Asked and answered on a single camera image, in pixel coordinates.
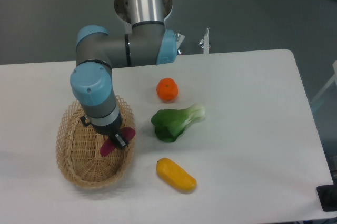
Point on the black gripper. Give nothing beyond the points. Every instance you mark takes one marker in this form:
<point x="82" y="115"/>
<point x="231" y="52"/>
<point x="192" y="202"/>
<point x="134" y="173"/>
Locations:
<point x="109" y="129"/>

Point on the purple sweet potato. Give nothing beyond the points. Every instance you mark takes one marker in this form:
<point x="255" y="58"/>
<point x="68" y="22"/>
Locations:
<point x="108" y="147"/>

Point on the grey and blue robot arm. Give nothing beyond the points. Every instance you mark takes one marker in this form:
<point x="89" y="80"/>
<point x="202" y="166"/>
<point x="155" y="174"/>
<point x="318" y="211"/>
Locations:
<point x="97" y="53"/>

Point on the woven wicker basket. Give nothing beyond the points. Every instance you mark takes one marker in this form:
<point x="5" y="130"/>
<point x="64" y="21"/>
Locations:
<point x="78" y="153"/>

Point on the green bok choy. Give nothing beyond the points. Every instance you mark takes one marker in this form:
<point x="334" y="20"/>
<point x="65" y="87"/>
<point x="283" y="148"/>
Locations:
<point x="169" y="124"/>

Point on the yellow mango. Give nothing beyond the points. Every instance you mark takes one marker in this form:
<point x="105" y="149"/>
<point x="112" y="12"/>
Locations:
<point x="175" y="176"/>

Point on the orange mandarin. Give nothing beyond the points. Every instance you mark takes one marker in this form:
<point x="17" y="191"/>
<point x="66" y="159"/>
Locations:
<point x="167" y="90"/>

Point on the black device at table edge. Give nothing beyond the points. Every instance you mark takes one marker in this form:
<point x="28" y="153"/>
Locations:
<point x="327" y="197"/>

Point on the white metal base frame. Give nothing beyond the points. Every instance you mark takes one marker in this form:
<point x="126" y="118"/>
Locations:
<point x="179" y="40"/>

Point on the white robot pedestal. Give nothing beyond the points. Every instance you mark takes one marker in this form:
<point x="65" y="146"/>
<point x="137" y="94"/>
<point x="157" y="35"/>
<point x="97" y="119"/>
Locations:
<point x="123" y="12"/>

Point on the white clamp bracket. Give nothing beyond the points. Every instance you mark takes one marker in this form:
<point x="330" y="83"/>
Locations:
<point x="204" y="44"/>

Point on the white frame at right edge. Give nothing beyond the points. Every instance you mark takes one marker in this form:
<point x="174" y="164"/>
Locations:
<point x="318" y="100"/>

